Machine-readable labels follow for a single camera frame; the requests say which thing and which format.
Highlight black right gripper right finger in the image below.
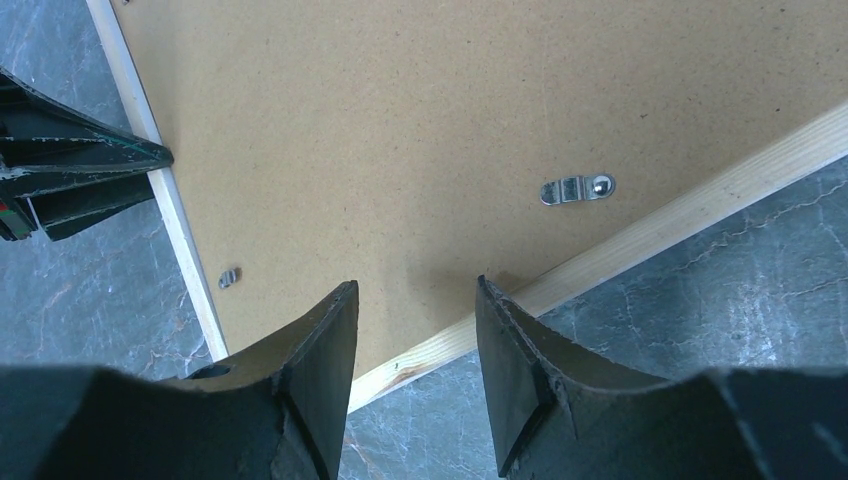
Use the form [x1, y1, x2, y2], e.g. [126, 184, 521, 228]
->
[475, 277, 847, 479]

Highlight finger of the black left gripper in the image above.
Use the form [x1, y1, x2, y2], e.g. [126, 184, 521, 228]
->
[1, 69, 174, 197]
[30, 173, 155, 241]

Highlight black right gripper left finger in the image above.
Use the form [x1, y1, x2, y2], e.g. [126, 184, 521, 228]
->
[1, 281, 359, 479]

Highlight brown cardboard backing board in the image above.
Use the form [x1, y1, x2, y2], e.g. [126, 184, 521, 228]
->
[116, 1, 847, 374]

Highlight light wooden picture frame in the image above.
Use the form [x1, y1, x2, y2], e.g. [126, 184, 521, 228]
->
[84, 0, 848, 415]

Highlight small metal retaining clip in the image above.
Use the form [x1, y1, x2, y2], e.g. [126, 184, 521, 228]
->
[217, 267, 241, 290]

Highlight metal frame retaining clip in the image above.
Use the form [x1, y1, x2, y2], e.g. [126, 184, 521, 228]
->
[539, 173, 616, 206]

